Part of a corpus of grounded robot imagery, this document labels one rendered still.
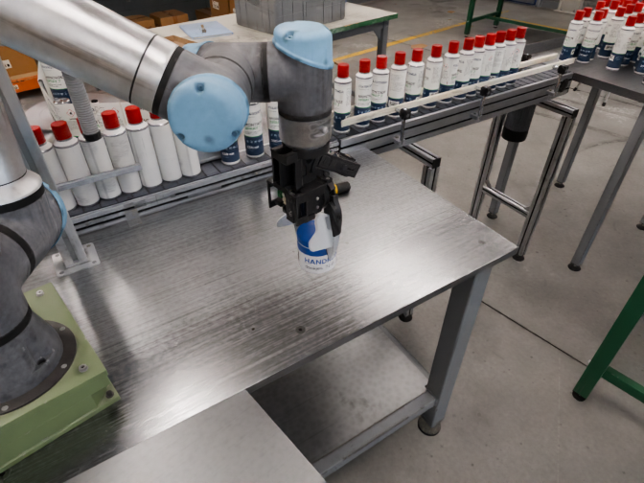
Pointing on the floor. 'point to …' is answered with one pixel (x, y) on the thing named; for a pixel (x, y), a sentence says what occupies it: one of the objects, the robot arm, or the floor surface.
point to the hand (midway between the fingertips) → (316, 241)
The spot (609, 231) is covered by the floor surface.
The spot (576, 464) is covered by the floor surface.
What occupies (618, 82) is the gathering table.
